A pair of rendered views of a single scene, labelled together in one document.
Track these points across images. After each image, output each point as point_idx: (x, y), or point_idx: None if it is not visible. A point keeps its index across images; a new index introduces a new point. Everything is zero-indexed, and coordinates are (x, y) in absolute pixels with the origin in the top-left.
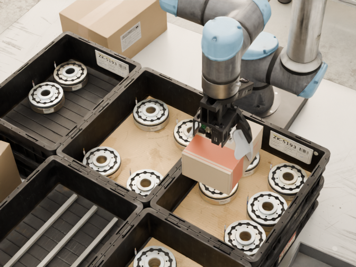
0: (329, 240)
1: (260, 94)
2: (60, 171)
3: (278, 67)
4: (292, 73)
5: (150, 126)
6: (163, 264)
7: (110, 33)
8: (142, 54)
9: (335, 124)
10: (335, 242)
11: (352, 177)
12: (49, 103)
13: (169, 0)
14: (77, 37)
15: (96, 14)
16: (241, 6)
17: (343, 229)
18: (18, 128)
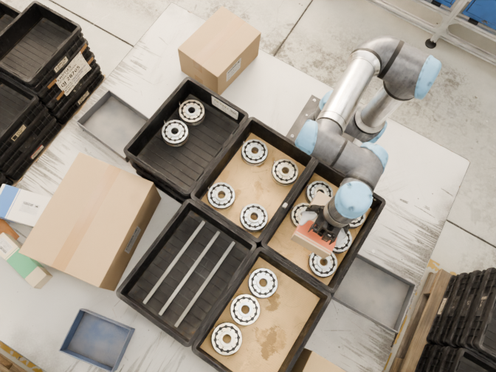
0: (370, 244)
1: None
2: (193, 207)
3: (351, 123)
4: (362, 132)
5: (254, 164)
6: (269, 283)
7: (220, 72)
8: (239, 79)
9: None
10: (373, 246)
11: (387, 195)
12: (178, 140)
13: (305, 146)
14: (197, 83)
15: (207, 52)
16: (368, 163)
17: (379, 236)
18: (159, 173)
